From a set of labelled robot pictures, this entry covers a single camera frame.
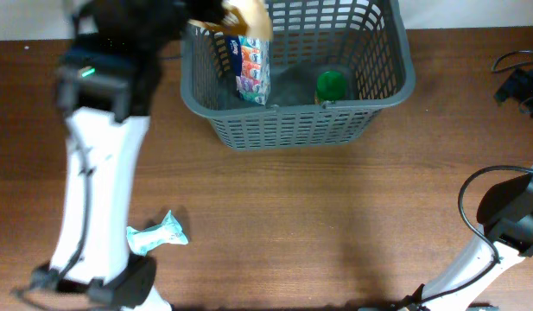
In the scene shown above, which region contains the brown snack bag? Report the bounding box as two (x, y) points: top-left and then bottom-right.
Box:
(189, 0), (273, 41)

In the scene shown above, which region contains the Kleenex tissue multipack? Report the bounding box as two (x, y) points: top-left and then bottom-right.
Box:
(226, 35), (271, 105)

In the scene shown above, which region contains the green lid jar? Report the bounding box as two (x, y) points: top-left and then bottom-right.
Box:
(314, 71), (347, 105)

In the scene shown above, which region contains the grey plastic basket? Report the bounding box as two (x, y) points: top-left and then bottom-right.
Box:
(181, 0), (416, 150)

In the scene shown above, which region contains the teal tissue packet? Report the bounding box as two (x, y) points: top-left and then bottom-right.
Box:
(126, 211), (189, 256)

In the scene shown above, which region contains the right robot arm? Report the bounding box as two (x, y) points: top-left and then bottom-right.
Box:
(394, 165), (533, 310)

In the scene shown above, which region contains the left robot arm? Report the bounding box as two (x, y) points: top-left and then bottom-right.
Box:
(13, 0), (225, 310)

